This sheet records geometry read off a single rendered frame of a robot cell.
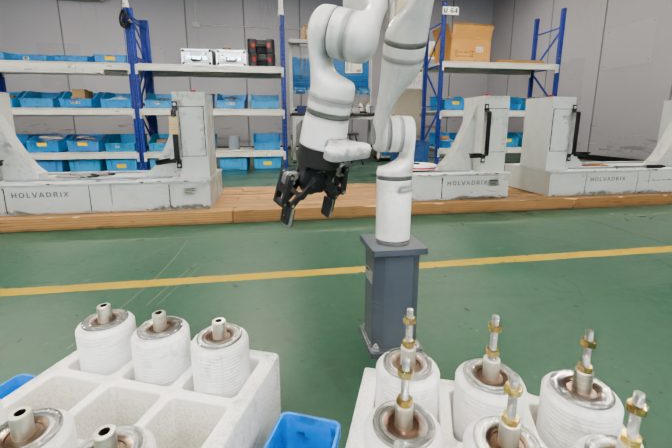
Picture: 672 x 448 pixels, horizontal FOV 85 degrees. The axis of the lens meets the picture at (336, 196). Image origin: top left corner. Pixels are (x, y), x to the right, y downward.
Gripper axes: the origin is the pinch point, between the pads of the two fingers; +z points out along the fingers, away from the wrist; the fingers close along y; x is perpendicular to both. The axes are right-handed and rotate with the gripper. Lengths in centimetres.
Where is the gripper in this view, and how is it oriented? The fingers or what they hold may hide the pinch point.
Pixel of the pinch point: (307, 217)
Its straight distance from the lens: 67.1
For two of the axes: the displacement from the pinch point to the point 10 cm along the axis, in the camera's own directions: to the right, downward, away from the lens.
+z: -2.0, 8.8, 4.2
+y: -7.2, 1.6, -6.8
